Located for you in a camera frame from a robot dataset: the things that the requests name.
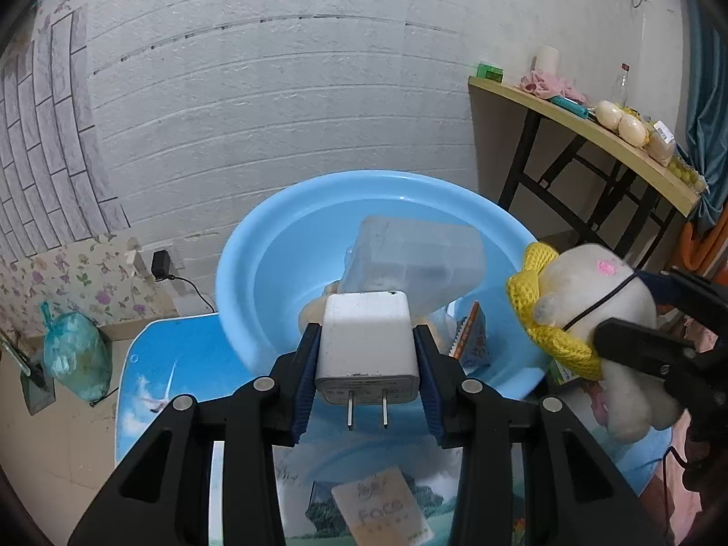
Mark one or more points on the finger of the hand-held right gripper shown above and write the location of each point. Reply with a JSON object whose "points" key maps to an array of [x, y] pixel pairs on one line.
{"points": [[677, 290], [637, 341]]}

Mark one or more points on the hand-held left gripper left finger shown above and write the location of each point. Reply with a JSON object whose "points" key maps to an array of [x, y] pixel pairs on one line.
{"points": [[304, 378]]}

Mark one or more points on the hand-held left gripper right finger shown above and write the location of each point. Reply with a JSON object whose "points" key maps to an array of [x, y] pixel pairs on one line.
{"points": [[427, 387]]}

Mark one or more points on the orange snack packet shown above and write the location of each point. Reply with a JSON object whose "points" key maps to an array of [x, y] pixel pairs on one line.
{"points": [[472, 341]]}

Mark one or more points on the white plush toy yellow hood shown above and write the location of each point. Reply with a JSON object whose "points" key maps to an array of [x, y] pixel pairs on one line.
{"points": [[586, 290]]}

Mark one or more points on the white charger adapter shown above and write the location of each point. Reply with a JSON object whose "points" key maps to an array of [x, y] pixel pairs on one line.
{"points": [[367, 341]]}

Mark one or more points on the clear plastic box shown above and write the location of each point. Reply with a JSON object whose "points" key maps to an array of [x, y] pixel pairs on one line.
{"points": [[415, 256]]}

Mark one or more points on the blue plastic basin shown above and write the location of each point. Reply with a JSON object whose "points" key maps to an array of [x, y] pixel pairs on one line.
{"points": [[273, 250]]}

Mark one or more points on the orange tube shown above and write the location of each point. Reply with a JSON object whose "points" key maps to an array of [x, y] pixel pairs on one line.
{"points": [[697, 244]]}

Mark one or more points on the bag of yellow fruit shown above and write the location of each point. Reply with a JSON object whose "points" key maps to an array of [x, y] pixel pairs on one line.
{"points": [[688, 173]]}

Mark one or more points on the white tissue pack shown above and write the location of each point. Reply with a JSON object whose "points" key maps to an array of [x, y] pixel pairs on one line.
{"points": [[384, 509]]}

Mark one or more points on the clear packet beige food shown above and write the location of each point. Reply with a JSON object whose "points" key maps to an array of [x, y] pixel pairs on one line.
{"points": [[662, 142]]}

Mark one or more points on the bagged pale bun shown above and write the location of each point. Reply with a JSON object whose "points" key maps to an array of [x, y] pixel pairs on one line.
{"points": [[609, 114], [632, 129]]}

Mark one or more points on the blue curtain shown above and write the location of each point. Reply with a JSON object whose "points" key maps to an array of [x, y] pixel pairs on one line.
{"points": [[708, 114]]}

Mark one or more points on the clear glass bottle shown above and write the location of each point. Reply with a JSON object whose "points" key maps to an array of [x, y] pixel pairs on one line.
{"points": [[621, 88]]}

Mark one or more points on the teal plastic item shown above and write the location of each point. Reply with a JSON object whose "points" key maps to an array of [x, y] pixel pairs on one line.
{"points": [[569, 105]]}

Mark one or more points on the green plastic bag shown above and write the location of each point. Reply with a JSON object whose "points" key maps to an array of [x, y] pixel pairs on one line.
{"points": [[77, 355]]}

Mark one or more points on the pink cloth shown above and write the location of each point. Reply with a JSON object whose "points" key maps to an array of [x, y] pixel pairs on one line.
{"points": [[549, 85]]}

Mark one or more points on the wooden table black legs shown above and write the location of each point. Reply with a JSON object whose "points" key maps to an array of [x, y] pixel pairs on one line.
{"points": [[512, 96]]}

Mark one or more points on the toilet paper roll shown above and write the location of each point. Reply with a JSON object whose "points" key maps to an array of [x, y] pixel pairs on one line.
{"points": [[548, 60]]}

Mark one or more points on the dustpan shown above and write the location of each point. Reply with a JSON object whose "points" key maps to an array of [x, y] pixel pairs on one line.
{"points": [[34, 387]]}

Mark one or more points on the small green box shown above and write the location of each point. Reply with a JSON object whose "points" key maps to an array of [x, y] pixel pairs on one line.
{"points": [[491, 72]]}

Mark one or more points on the white wall socket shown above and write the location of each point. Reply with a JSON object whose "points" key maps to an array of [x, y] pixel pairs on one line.
{"points": [[132, 261]]}

